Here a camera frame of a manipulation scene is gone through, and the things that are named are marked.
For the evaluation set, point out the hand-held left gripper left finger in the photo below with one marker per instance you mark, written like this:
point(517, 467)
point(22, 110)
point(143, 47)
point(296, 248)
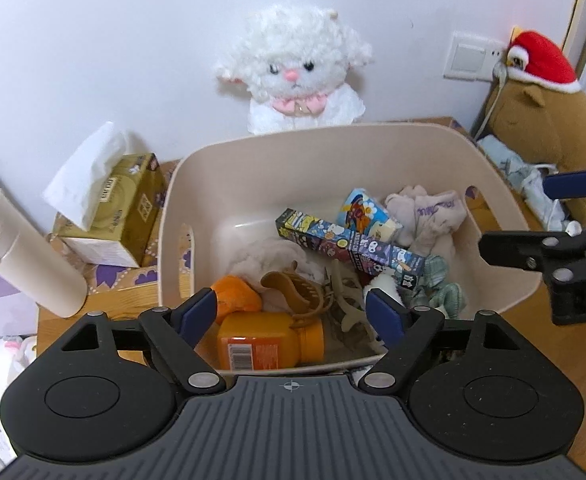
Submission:
point(198, 312)

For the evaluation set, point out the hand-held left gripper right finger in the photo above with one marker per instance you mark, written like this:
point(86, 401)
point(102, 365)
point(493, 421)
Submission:
point(383, 317)

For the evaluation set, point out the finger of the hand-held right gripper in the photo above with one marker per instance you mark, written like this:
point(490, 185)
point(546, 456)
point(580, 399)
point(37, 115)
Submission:
point(573, 184)
point(513, 250)

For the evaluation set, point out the beige hair claw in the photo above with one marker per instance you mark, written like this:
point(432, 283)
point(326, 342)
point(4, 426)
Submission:
point(345, 305)

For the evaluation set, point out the orange plush toy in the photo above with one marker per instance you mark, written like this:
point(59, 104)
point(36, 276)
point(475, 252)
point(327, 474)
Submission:
point(235, 300)

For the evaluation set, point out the green checked scrunchie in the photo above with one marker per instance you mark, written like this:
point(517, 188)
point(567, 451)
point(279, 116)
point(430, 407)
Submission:
point(438, 290)

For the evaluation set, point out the orange plastic bottle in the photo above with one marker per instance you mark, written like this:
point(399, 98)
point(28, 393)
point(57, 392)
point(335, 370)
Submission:
point(258, 345)

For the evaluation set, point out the dark cartoon printed long box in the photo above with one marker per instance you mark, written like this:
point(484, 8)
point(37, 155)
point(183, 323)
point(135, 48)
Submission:
point(348, 242)

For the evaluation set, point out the pale socks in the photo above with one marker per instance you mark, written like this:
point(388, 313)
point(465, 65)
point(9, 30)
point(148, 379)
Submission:
point(433, 215)

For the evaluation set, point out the brown hair claw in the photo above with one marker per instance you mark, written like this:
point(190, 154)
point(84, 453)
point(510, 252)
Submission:
point(293, 290)

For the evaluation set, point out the blue cartoon snack packet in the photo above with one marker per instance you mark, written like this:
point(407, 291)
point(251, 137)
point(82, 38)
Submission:
point(363, 210)

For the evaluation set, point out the beige plastic storage bin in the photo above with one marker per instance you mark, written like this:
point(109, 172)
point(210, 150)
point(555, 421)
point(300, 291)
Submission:
point(323, 160)

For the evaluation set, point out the white fluffy item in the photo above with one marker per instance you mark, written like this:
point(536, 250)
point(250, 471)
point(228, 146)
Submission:
point(385, 282)

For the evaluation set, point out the light blue cloth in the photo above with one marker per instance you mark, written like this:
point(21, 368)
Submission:
point(513, 170)

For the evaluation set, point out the brown capybara plush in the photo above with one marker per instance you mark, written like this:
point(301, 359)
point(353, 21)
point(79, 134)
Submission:
point(553, 125)

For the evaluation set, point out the cream fluffy cloth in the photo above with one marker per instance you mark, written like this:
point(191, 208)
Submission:
point(263, 260)

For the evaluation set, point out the red plush chicken hat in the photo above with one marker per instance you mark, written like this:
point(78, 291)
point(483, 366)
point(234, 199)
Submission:
point(543, 60)

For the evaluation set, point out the gold tissue box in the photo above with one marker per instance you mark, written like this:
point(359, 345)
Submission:
point(133, 200)

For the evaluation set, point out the white paper tissue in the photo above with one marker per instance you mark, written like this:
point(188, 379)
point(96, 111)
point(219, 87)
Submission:
point(83, 180)

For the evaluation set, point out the white thermos bottle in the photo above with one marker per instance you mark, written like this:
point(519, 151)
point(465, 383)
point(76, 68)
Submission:
point(18, 250)

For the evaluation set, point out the white plush sheep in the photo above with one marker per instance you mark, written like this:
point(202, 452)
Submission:
point(293, 50)

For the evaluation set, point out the white wall outlet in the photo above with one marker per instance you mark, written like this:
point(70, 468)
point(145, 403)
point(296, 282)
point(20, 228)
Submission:
point(470, 57)

